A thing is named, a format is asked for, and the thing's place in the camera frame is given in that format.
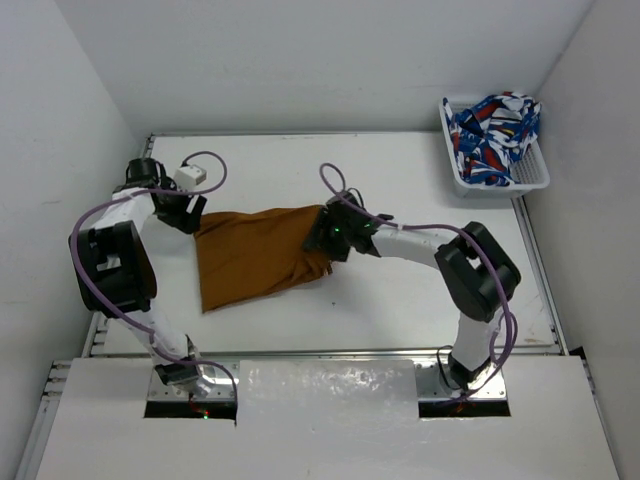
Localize blue white patterned cloth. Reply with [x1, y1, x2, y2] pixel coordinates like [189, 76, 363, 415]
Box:
[441, 91, 542, 189]

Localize white front cover board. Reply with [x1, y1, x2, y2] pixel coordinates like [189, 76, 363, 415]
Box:
[38, 356, 617, 479]

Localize white plastic basket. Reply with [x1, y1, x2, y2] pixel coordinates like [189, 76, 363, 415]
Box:
[438, 100, 550, 199]

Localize brown trousers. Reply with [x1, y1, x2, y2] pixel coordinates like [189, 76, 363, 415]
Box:
[194, 205, 331, 313]

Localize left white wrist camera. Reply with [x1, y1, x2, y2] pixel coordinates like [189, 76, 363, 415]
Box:
[173, 164, 207, 192]

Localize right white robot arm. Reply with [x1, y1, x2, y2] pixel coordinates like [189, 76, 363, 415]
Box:
[303, 192, 521, 396]

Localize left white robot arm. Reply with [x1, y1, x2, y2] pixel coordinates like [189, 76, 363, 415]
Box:
[69, 156, 216, 399]

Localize aluminium table frame rail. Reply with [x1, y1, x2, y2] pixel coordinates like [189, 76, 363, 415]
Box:
[81, 133, 156, 358]

